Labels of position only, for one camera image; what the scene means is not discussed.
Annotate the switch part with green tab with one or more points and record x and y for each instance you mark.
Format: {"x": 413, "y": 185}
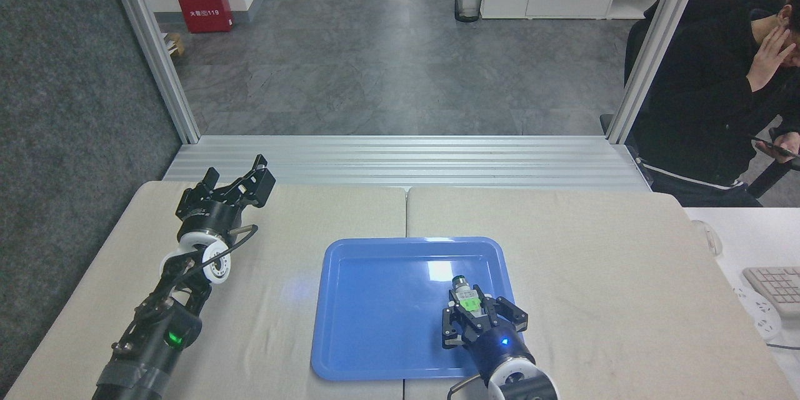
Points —
{"x": 465, "y": 297}

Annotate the white power strip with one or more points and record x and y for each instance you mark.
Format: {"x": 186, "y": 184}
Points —
{"x": 759, "y": 315}

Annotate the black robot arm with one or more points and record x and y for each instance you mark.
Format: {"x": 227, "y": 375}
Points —
{"x": 156, "y": 337}
{"x": 522, "y": 384}

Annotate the black phone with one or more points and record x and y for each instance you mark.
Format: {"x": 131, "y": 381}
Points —
{"x": 775, "y": 150}

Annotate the small cardboard box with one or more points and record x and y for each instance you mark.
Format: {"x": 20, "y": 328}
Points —
{"x": 174, "y": 44}

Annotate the white computer mouse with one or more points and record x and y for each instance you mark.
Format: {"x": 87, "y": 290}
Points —
{"x": 707, "y": 237}

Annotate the person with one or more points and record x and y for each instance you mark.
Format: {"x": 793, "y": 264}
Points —
{"x": 700, "y": 87}

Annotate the silver aluminium post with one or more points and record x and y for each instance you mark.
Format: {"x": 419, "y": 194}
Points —
{"x": 153, "y": 44}
{"x": 656, "y": 50}

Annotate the person's left hand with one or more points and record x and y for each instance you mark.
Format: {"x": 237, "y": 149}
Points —
{"x": 789, "y": 140}

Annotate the white keyboard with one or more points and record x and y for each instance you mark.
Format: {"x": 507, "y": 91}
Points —
{"x": 778, "y": 287}

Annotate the dark mesh trash bin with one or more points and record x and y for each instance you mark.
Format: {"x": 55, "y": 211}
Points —
{"x": 469, "y": 3}

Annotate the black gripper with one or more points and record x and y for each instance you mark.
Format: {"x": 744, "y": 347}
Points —
{"x": 500, "y": 347}
{"x": 211, "y": 217}

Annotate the silver aluminium rail base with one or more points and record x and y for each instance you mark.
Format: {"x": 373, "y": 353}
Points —
{"x": 400, "y": 162}

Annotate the blue plastic tray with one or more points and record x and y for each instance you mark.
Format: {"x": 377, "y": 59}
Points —
{"x": 387, "y": 312}

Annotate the person's right hand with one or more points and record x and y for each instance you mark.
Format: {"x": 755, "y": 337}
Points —
{"x": 765, "y": 59}

